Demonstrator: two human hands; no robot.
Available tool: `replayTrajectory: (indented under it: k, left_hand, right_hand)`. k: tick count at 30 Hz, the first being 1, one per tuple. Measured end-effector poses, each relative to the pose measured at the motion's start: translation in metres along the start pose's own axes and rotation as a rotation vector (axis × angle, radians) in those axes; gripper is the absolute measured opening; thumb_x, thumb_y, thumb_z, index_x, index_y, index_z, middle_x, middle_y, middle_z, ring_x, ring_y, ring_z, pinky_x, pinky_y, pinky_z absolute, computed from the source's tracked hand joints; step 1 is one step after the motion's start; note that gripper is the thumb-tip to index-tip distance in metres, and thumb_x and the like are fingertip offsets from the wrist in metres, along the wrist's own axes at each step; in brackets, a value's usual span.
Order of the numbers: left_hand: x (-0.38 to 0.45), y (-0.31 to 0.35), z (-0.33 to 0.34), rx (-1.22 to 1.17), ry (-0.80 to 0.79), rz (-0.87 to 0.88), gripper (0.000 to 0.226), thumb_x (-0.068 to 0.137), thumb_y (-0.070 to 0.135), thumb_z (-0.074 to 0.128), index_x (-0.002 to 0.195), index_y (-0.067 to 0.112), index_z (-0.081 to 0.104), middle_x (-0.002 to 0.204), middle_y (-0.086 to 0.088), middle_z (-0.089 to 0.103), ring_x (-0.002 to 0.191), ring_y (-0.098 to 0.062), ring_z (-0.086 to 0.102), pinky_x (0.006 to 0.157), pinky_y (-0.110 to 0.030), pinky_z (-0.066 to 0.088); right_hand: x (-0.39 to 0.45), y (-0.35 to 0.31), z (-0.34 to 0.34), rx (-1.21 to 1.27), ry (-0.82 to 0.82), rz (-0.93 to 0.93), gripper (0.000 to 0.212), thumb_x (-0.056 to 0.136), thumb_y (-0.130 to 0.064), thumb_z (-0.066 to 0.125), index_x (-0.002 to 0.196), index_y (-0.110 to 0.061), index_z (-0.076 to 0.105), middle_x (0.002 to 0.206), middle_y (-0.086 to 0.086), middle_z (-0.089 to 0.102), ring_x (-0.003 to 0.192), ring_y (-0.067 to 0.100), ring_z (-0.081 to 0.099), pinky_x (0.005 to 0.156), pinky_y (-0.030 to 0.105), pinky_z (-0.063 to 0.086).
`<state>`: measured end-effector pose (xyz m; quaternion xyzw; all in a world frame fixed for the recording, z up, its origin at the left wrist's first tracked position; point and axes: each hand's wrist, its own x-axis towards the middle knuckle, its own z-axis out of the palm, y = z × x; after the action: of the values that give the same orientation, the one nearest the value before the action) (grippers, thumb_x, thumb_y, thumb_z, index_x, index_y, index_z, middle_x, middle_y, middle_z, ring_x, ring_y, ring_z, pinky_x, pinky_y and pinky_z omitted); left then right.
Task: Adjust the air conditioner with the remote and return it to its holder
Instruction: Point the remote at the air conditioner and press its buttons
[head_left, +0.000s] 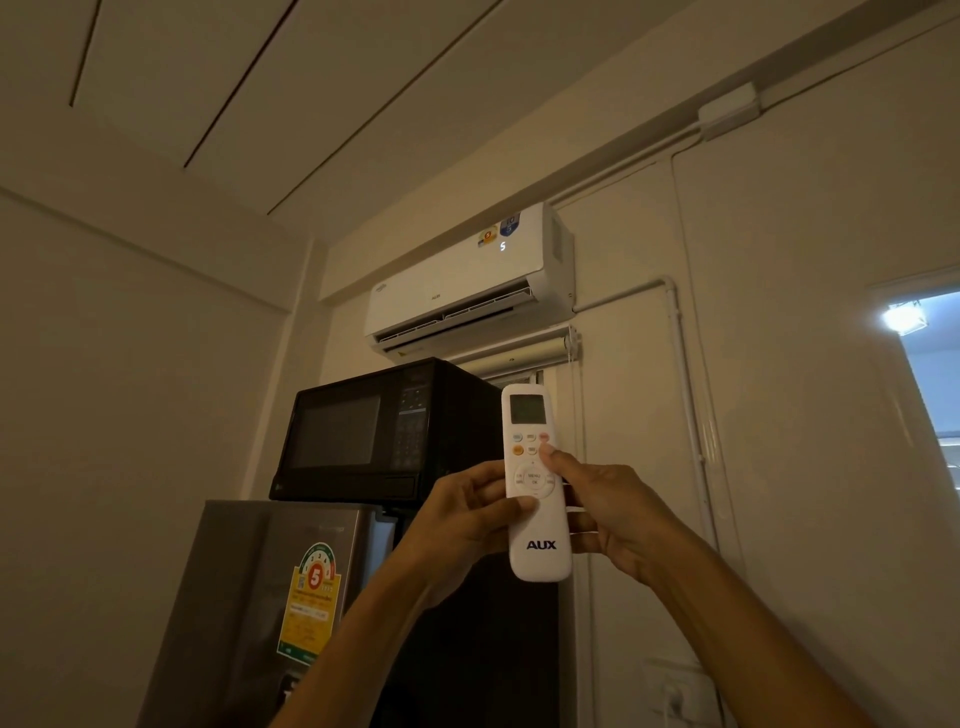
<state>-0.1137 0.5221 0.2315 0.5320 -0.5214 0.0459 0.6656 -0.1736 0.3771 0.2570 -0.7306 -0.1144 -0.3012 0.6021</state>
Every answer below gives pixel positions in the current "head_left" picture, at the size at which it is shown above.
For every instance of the white remote control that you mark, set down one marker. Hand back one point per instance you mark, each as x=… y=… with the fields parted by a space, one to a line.
x=538 y=555

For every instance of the yellow energy label sticker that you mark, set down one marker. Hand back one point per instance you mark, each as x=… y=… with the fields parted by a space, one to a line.
x=310 y=607

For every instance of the person's left hand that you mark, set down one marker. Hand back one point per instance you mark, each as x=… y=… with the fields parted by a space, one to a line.
x=450 y=532

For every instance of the louvre window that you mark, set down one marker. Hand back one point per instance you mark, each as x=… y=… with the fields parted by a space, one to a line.
x=951 y=461

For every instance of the black warranty sticker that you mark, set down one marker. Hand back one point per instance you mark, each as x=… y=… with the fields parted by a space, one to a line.
x=288 y=688

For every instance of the person's right hand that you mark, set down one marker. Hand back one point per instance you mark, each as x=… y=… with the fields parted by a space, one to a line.
x=626 y=517

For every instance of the person's right forearm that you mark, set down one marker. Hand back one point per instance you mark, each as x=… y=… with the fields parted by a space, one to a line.
x=750 y=652

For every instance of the black microwave oven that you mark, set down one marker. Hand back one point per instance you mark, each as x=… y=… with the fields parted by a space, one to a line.
x=337 y=435

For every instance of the white air conditioner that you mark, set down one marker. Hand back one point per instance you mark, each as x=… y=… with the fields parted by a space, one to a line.
x=457 y=277

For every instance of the white conduit pipe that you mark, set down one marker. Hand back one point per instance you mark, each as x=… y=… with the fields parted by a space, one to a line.
x=686 y=375

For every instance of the beige roller blind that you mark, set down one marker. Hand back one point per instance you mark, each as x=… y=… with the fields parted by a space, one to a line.
x=517 y=356

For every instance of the white wall socket box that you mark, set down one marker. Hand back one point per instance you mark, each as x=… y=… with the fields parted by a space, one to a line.
x=697 y=679

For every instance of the person's left forearm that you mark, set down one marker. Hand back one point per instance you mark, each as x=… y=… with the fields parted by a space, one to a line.
x=352 y=660

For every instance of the white ceiling conduit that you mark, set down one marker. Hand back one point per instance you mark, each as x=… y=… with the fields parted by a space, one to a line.
x=630 y=166

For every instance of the grey refrigerator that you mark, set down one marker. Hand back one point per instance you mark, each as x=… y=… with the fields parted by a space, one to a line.
x=240 y=600

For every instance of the white junction box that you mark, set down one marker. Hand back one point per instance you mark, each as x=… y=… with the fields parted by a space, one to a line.
x=727 y=111

